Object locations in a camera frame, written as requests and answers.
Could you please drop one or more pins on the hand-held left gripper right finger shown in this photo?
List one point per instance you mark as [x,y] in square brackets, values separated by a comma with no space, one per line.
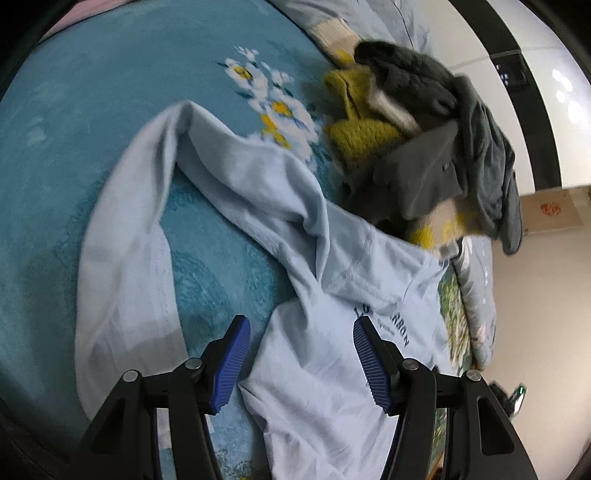
[371,364]

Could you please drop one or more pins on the light blue sweatshirt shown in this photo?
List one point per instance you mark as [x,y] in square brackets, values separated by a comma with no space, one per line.
[323,369]

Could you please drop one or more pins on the teal floral blanket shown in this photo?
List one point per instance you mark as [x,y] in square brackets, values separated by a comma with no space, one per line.
[55,184]

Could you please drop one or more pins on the grey blue pillow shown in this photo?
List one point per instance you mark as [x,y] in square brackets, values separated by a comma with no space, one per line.
[369,18]

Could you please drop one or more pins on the floral patterned quilt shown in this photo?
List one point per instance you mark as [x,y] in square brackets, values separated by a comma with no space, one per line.
[466,300]

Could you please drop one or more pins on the yellow knit sweater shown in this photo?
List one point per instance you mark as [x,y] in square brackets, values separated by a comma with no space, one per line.
[364,138]

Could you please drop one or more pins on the black wall panel device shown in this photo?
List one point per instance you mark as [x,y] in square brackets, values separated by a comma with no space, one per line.
[510,71]

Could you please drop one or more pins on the dark grey garment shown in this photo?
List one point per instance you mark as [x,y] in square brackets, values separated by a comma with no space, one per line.
[443,152]

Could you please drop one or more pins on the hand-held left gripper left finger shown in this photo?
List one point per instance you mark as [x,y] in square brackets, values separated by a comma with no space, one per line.
[229,364]

